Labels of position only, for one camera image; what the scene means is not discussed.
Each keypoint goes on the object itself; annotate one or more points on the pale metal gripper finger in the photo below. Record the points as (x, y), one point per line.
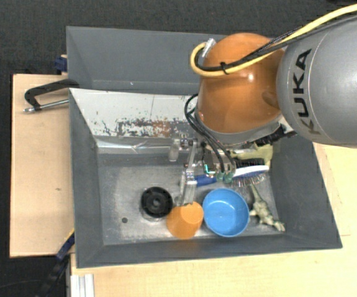
(173, 153)
(188, 190)

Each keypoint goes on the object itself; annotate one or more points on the orange plastic cup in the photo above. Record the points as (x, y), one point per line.
(182, 223)

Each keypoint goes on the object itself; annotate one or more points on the grey metal bin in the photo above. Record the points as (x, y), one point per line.
(125, 178)

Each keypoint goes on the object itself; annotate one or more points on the blue and white brush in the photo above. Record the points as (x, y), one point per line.
(252, 171)

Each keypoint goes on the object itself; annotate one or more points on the pale wood flat board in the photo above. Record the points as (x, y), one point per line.
(39, 172)

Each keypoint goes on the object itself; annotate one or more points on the pale green toy dinosaur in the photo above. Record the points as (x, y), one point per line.
(263, 212)

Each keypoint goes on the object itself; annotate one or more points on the blue plastic bowl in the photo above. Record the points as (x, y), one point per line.
(224, 213)

